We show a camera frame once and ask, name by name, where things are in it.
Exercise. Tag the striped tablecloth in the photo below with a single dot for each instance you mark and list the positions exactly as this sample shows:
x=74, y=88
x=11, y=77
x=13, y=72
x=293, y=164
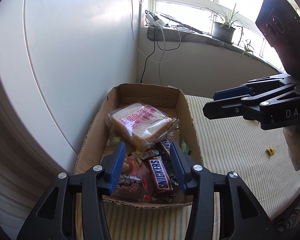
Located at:
x=232, y=144

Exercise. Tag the open cardboard box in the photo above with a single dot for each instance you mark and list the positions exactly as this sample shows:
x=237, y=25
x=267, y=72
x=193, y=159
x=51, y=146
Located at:
x=96, y=144

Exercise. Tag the round yellow blue candy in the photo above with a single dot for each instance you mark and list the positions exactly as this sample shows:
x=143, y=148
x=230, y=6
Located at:
x=151, y=153

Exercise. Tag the bagged sliced bread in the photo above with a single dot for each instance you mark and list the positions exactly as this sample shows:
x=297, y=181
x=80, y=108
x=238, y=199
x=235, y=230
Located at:
x=140, y=124

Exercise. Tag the black patterned snack packet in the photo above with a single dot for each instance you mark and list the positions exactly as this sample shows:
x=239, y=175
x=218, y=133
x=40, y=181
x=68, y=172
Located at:
x=171, y=179

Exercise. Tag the green candy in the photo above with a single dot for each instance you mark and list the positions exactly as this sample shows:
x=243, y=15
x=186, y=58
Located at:
x=186, y=150

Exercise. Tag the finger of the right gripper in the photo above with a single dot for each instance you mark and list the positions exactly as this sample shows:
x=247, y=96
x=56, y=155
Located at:
x=217, y=109
x=236, y=92

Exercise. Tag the white gloved right hand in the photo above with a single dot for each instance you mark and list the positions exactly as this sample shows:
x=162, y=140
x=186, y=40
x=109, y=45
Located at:
x=292, y=137

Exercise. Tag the Snickers bar English label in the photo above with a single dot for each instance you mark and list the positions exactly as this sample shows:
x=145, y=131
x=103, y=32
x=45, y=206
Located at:
x=159, y=175

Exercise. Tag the red clear chocolate snack bag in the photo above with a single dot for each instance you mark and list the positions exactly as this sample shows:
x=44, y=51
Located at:
x=133, y=188

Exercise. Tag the white refrigerator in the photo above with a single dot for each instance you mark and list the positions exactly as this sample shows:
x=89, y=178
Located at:
x=58, y=60

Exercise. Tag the Snickers bar Chinese label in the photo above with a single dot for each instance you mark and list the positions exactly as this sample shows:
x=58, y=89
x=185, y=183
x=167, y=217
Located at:
x=164, y=146

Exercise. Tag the white power strip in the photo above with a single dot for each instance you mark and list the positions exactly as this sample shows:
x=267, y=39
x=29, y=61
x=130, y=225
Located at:
x=153, y=20

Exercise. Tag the potted spider plant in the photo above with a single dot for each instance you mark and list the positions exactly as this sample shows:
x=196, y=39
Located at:
x=224, y=30

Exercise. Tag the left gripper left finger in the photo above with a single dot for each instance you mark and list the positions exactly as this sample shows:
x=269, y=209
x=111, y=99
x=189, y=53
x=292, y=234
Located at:
x=54, y=215

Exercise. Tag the small hanging plant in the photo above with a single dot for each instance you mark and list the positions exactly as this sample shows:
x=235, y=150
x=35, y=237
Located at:
x=248, y=50

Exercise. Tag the black device on windowsill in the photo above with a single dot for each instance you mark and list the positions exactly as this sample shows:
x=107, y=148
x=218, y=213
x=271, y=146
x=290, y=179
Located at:
x=180, y=23

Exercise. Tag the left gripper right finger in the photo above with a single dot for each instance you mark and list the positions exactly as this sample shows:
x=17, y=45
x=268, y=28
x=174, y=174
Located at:
x=241, y=215

